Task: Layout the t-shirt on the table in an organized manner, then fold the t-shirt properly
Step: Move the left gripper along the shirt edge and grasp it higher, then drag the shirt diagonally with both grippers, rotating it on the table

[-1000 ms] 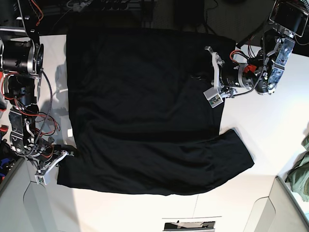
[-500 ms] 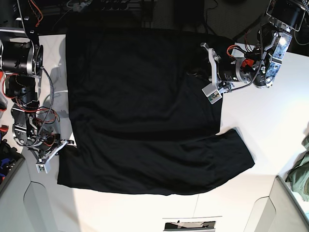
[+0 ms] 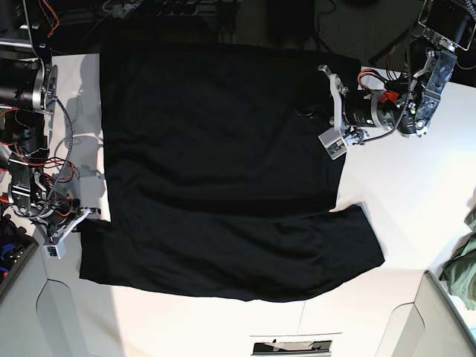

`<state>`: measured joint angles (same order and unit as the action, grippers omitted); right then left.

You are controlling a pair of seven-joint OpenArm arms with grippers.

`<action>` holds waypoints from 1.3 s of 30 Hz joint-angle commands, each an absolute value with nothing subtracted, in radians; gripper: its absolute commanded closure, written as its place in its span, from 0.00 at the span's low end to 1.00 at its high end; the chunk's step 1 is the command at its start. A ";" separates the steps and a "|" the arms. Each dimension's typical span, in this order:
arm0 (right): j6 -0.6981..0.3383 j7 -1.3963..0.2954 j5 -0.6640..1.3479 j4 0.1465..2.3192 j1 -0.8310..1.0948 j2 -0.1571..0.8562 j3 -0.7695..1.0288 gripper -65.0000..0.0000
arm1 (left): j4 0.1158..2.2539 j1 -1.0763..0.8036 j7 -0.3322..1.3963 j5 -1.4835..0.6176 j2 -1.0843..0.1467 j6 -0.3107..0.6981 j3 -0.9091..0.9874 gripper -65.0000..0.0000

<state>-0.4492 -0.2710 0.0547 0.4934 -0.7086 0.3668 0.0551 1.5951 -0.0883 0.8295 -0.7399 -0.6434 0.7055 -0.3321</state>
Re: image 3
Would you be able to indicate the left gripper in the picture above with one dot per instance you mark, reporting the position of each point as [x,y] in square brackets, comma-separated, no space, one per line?
[367,115]

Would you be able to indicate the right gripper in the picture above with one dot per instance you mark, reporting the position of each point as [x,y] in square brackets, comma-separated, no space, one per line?
[61,220]

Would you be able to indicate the black t-shirt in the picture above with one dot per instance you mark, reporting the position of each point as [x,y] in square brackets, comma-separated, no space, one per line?
[218,185]

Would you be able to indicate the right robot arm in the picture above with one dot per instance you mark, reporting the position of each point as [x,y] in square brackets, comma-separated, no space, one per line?
[28,102]

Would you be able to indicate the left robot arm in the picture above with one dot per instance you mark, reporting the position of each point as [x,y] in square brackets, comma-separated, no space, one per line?
[405,103]

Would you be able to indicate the grey bin with clothes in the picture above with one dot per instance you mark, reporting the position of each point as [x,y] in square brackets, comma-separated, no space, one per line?
[14,242]

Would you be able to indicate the green cloth pile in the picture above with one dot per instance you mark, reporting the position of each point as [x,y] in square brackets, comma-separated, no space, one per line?
[459,271]

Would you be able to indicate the white paper sheet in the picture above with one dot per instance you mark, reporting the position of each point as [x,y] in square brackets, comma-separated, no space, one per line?
[294,345]

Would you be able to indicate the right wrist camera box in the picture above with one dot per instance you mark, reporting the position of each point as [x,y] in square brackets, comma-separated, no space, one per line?
[56,250]

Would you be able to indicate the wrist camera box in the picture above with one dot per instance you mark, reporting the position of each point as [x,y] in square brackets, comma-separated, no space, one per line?
[56,250]
[334,143]

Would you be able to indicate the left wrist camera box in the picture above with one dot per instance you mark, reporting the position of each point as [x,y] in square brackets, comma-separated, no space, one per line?
[334,143]

